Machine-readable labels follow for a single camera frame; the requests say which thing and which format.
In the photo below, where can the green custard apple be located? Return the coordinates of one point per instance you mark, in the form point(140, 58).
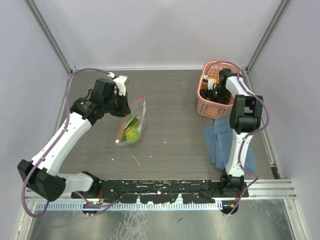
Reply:
point(133, 135)

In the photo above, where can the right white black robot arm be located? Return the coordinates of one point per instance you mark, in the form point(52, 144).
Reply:
point(245, 120)

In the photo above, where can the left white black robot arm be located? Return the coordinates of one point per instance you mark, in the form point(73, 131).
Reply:
point(42, 172)

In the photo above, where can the pink plastic basket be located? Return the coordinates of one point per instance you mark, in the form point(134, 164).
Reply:
point(207, 108)

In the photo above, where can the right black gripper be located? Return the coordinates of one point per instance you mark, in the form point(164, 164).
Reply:
point(205, 94)

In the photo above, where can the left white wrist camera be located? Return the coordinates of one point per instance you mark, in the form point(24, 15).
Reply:
point(120, 84)

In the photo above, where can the blue folded cloth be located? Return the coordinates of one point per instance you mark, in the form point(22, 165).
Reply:
point(229, 151)

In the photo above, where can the dark purple grape bunch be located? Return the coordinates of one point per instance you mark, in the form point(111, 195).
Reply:
point(225, 99)

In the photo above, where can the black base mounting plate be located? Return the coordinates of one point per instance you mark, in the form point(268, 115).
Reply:
point(161, 191)

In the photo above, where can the right aluminium frame post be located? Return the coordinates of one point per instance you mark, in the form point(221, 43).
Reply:
point(279, 12)

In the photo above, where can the aluminium front rail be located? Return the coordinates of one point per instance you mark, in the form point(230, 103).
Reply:
point(261, 189)

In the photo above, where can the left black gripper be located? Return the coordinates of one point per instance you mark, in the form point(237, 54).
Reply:
point(124, 109)

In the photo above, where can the aluminium frame post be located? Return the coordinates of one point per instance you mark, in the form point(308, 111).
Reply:
point(34, 9)
point(279, 12)

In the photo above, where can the left aluminium frame post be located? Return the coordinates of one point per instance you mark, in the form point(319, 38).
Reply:
point(34, 9)

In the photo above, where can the yellow orange mango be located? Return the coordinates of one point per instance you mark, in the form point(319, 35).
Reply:
point(205, 85)

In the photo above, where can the clear red zip top bag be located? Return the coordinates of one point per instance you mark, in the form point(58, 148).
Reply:
point(139, 110)

